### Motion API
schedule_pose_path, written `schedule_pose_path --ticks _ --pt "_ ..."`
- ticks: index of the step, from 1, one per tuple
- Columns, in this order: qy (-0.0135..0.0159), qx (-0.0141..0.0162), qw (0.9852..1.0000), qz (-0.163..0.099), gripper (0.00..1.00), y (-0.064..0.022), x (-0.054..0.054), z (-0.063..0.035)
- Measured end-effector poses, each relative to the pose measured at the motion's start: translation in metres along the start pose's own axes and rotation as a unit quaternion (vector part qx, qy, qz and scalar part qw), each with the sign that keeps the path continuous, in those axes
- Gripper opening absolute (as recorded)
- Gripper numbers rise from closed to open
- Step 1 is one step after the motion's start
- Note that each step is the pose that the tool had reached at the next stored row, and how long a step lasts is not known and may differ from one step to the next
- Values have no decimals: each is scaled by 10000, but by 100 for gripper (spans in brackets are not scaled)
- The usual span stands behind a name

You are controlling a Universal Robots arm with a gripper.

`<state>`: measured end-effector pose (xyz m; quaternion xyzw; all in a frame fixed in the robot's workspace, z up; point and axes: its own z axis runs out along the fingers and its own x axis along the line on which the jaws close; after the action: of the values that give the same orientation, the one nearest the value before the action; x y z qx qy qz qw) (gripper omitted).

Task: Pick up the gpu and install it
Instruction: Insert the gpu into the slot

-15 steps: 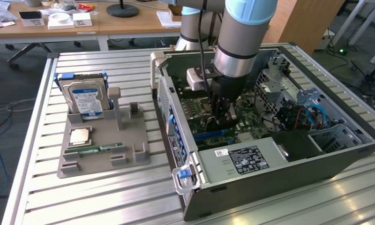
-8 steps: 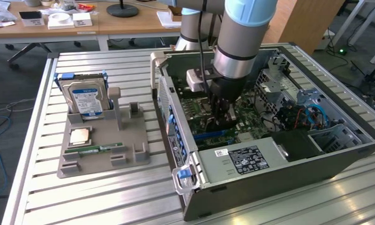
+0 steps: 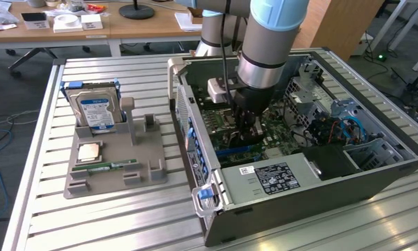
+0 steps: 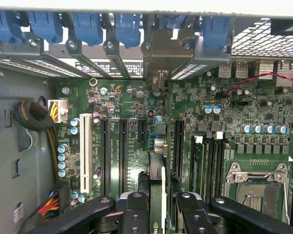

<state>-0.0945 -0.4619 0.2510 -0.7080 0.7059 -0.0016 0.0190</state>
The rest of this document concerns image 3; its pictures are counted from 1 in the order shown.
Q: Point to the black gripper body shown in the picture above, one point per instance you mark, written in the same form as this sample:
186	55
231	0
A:
251	102

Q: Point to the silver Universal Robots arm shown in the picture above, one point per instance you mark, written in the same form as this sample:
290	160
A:
267	39

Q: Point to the CPU socket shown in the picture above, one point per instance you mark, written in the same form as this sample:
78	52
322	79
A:
226	117

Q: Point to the green motherboard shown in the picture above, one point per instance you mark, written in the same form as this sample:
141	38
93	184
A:
282	136

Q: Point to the black RAM slots bank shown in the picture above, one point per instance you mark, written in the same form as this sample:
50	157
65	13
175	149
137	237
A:
201	100
217	134

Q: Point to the PCIe expansion slot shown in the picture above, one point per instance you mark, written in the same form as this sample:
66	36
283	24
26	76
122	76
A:
233	150
234	155

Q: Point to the silver chipset heatsink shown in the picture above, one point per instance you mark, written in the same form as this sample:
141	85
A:
273	153

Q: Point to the perforated metal drive cage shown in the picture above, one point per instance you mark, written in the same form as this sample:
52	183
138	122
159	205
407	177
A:
302	99

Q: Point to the grey power supply unit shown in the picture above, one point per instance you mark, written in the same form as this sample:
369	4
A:
282	180

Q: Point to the dark grey PC case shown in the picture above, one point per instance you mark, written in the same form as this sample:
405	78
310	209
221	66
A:
299	209

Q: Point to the metal disk bay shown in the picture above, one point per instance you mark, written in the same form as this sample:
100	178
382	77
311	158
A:
373	154

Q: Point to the stack of papers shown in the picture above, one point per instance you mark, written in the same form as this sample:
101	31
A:
186	22

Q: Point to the wooden cabinet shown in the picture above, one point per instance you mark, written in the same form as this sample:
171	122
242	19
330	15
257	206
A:
334	26

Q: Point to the grey parts rack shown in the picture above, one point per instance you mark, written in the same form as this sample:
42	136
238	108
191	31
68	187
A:
118	154

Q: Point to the green RAM stick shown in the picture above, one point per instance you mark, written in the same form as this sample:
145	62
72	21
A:
104	165

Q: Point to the hard disk with blue carrier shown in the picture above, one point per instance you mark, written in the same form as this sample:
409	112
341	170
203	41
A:
93	109

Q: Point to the black round lamp base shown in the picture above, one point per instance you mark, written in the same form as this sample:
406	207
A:
136	11

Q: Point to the white cube box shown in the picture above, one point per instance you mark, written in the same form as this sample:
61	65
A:
90	22

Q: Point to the red packet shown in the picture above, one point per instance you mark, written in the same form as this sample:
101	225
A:
96	8

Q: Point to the flat white box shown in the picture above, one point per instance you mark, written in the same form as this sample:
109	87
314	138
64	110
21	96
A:
68	28

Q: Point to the white tape roll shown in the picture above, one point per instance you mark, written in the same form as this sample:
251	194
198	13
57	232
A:
65	19

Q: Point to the office chair base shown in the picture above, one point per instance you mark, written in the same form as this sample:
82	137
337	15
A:
37	56

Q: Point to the black and white box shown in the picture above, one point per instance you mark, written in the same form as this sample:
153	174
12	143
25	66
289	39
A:
34	19

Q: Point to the grey cup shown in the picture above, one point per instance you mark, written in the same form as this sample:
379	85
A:
36	3

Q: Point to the white label card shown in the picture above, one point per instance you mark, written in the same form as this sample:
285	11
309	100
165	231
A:
2	27

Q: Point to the clear plastic bag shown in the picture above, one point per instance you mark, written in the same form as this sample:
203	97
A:
0	13

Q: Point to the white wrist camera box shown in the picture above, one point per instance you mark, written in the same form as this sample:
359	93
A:
219	90

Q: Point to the white table frame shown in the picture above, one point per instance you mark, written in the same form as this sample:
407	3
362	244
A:
403	23

